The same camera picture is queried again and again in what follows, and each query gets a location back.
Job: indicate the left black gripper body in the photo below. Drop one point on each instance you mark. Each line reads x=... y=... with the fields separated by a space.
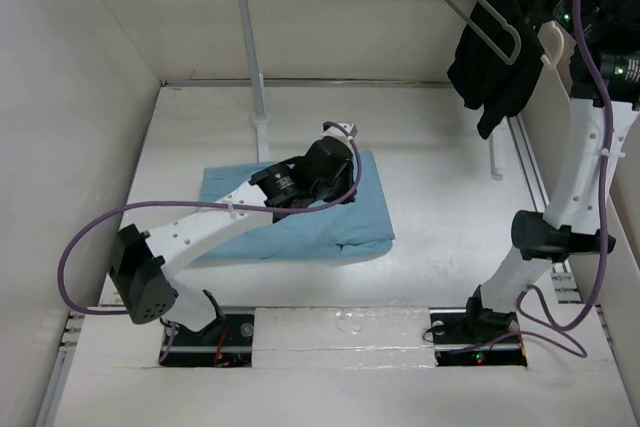
x=332 y=190

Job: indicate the white plastic hanger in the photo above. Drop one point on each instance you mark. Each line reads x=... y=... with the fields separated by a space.
x=552 y=39

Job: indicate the light blue trousers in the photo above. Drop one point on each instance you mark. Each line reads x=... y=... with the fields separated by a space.
x=359 y=229

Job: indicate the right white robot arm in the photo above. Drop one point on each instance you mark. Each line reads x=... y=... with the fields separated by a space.
x=603 y=104

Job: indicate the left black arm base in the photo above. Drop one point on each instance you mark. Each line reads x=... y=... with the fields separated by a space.
x=232 y=347

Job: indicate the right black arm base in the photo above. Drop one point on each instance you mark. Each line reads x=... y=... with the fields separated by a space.
x=459 y=341

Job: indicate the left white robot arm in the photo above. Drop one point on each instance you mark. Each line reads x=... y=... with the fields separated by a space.
x=145 y=265

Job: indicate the black hanging garment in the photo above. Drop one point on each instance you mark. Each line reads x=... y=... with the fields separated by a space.
x=485 y=82

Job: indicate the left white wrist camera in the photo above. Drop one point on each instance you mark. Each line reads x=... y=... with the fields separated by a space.
x=344 y=132

